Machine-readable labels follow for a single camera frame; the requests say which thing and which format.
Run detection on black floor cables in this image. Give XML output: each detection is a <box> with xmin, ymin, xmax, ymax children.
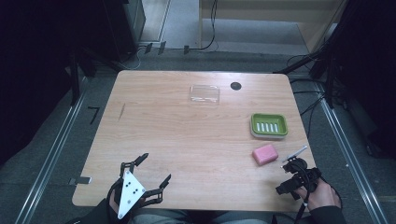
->
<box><xmin>286</xmin><ymin>54</ymin><xmax>331</xmax><ymax>139</ymax></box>

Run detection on dark cabinet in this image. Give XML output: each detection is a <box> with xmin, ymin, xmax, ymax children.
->
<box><xmin>102</xmin><ymin>0</ymin><xmax>148</xmax><ymax>62</ymax></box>

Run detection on metal floor rail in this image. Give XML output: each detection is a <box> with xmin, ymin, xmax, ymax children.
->
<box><xmin>317</xmin><ymin>90</ymin><xmax>390</xmax><ymax>224</ymax></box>
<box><xmin>13</xmin><ymin>77</ymin><xmax>90</xmax><ymax>224</ymax></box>

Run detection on black hanging cable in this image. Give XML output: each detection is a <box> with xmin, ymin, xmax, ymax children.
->
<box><xmin>183</xmin><ymin>0</ymin><xmax>219</xmax><ymax>55</ymax></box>

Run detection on black stand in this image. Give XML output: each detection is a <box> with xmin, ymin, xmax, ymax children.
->
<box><xmin>273</xmin><ymin>18</ymin><xmax>353</xmax><ymax>110</ymax></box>
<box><xmin>66</xmin><ymin>46</ymin><xmax>125</xmax><ymax>107</ymax></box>

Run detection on person's left hand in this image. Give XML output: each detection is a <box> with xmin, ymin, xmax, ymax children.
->
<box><xmin>107</xmin><ymin>195</ymin><xmax>148</xmax><ymax>218</ymax></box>

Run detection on light wooden cabinet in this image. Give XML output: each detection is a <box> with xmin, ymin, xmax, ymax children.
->
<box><xmin>199</xmin><ymin>0</ymin><xmax>348</xmax><ymax>54</ymax></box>

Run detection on silver metal bracket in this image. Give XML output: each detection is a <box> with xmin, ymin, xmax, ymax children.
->
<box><xmin>68</xmin><ymin>175</ymin><xmax>92</xmax><ymax>187</ymax></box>

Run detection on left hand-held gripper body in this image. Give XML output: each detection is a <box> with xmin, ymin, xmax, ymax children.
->
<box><xmin>106</xmin><ymin>168</ymin><xmax>148</xmax><ymax>220</ymax></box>

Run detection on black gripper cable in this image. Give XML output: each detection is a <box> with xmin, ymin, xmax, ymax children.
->
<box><xmin>292</xmin><ymin>162</ymin><xmax>313</xmax><ymax>224</ymax></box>

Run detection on pink soap bar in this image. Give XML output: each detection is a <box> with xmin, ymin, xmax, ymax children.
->
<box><xmin>251</xmin><ymin>143</ymin><xmax>279</xmax><ymax>167</ymax></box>

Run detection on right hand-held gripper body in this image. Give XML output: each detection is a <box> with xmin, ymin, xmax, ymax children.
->
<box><xmin>280</xmin><ymin>145</ymin><xmax>322</xmax><ymax>200</ymax></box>

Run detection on clear plastic box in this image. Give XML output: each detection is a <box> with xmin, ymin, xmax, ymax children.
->
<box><xmin>189</xmin><ymin>84</ymin><xmax>221</xmax><ymax>105</ymax></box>

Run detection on green soap dish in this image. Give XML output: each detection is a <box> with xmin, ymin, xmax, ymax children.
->
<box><xmin>249</xmin><ymin>112</ymin><xmax>290</xmax><ymax>140</ymax></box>

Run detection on person's right hand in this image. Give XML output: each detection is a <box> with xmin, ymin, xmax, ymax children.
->
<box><xmin>293</xmin><ymin>177</ymin><xmax>343</xmax><ymax>212</ymax></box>

